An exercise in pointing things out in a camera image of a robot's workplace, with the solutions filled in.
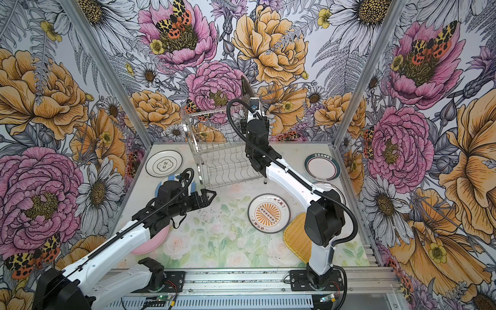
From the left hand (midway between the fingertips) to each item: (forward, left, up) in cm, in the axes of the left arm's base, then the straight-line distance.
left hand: (208, 201), depth 81 cm
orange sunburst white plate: (+1, -26, -13) cm, 29 cm away
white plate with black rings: (+33, +32, -14) cm, 48 cm away
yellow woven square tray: (-11, -37, -14) cm, 41 cm away
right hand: (+24, -19, +26) cm, 40 cm away
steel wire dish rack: (+32, -2, -9) cm, 34 cm away
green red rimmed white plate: (+31, -59, -17) cm, 69 cm away
